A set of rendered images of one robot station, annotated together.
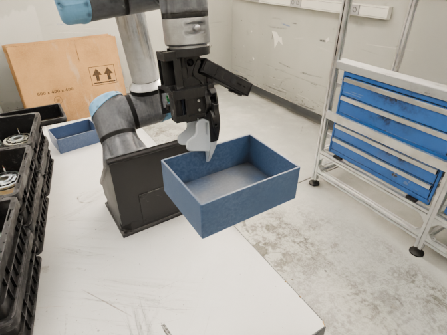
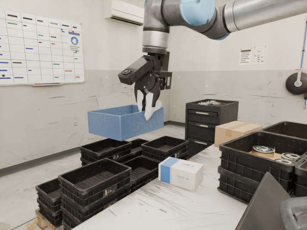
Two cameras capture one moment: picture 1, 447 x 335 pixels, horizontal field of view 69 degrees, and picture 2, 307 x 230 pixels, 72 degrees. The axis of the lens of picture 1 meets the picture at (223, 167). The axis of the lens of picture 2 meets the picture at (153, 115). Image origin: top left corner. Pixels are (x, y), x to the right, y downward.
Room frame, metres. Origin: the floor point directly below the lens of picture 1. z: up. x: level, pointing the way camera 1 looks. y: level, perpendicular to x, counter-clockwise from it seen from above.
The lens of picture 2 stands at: (1.15, -0.15, 1.25)
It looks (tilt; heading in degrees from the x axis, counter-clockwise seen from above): 11 degrees down; 161
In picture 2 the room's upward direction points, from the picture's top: straight up
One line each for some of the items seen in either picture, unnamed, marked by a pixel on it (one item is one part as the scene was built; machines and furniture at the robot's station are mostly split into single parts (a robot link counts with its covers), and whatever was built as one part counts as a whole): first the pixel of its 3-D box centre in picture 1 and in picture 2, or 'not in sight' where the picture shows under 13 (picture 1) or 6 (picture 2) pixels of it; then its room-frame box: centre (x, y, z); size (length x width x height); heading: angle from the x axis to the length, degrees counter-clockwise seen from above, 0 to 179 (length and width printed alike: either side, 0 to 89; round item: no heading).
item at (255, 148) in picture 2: not in sight; (263, 148); (0.35, 0.74, 0.86); 0.10 x 0.10 x 0.01
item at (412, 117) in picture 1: (383, 134); not in sight; (1.69, -0.93, 0.60); 0.72 x 0.03 x 0.56; 31
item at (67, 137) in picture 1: (75, 135); not in sight; (1.41, 0.71, 0.74); 0.20 x 0.15 x 0.07; 129
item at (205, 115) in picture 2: not in sight; (211, 136); (-1.10, 1.43, 0.45); 0.60 x 0.45 x 0.90; 121
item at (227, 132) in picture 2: not in sight; (238, 136); (-0.10, 0.97, 0.78); 0.30 x 0.22 x 0.16; 112
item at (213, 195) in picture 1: (229, 179); (127, 119); (0.49, -0.01, 1.10); 0.20 x 0.15 x 0.07; 122
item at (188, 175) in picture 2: not in sight; (181, 172); (0.24, 0.32, 0.75); 0.20 x 0.12 x 0.09; 39
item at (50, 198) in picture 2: not in sight; (69, 195); (-0.57, -0.30, 0.26); 0.40 x 0.30 x 0.23; 122
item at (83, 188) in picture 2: not in sight; (97, 201); (-0.23, -0.09, 0.37); 0.40 x 0.30 x 0.45; 121
